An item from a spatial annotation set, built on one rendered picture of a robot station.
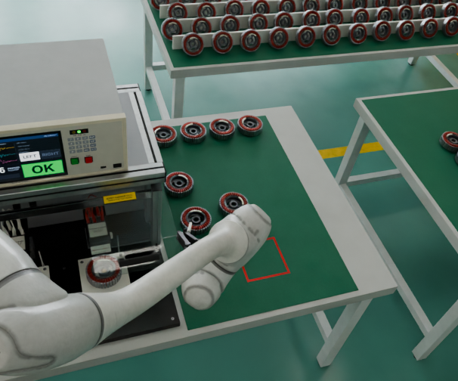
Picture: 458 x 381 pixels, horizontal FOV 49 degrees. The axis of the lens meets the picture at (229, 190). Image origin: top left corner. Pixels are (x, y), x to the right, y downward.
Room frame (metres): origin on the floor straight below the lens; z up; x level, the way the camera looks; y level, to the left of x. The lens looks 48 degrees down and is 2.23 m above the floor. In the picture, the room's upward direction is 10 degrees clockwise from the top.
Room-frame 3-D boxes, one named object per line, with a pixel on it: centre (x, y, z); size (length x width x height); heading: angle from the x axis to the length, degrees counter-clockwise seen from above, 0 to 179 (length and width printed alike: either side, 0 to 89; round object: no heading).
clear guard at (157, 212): (0.90, 0.27, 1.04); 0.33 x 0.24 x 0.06; 25
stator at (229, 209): (1.26, -0.03, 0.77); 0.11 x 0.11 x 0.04
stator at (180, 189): (1.31, 0.19, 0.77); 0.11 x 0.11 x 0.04
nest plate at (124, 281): (0.86, 0.35, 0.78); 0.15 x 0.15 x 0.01; 25
